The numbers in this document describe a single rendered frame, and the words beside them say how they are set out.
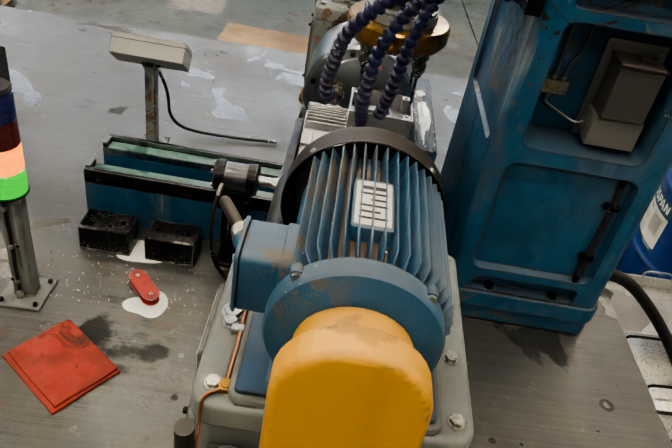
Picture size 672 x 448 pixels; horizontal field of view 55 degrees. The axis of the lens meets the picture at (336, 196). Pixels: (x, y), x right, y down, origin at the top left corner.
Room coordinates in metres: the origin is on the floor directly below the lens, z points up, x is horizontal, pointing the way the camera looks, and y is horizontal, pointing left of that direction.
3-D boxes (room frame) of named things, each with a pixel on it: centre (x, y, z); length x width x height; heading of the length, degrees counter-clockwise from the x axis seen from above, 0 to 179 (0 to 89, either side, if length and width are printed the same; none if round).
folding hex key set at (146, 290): (0.84, 0.32, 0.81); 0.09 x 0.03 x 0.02; 45
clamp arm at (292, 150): (1.07, 0.10, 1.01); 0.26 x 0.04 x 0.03; 1
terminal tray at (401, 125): (1.10, -0.05, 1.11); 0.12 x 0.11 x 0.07; 91
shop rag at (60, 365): (0.65, 0.39, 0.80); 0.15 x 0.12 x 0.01; 55
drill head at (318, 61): (1.45, 0.00, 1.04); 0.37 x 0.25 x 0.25; 1
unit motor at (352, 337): (0.46, 0.00, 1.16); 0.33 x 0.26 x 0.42; 1
